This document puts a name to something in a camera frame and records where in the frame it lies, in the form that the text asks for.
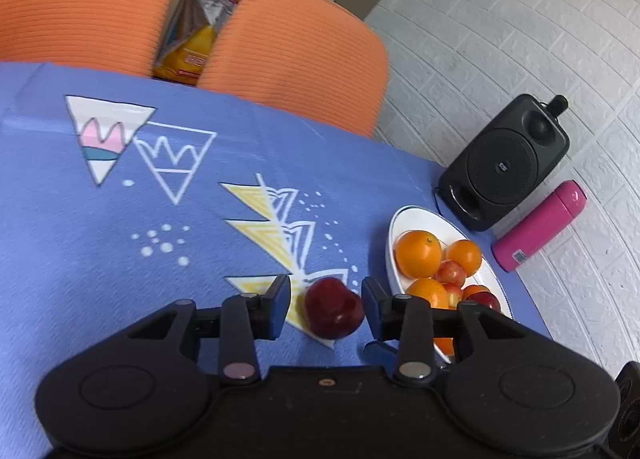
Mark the pink bottle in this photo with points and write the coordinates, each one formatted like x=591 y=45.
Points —
x=540 y=226

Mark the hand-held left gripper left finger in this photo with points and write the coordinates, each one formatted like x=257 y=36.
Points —
x=280 y=299

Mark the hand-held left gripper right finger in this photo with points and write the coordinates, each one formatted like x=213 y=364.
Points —
x=372 y=304

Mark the yellow plastic bag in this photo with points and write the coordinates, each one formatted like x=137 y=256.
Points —
x=215 y=4

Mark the dark red plum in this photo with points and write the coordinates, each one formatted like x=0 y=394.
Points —
x=485 y=300

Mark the large orange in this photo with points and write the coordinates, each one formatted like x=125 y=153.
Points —
x=463 y=256
x=418 y=254

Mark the blue printed tablecloth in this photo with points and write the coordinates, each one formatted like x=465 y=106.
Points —
x=150 y=219

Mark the red yellow plum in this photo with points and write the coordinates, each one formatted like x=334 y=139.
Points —
x=452 y=295

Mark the small red apple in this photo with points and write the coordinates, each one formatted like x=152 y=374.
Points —
x=450 y=273

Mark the black speaker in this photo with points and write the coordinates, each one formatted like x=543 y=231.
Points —
x=505 y=164

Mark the white plate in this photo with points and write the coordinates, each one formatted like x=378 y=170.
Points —
x=400 y=229

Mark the orange chair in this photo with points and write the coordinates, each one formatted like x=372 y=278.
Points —
x=85 y=4
x=295 y=54

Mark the dark red apple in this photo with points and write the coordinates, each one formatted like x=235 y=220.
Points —
x=334 y=308

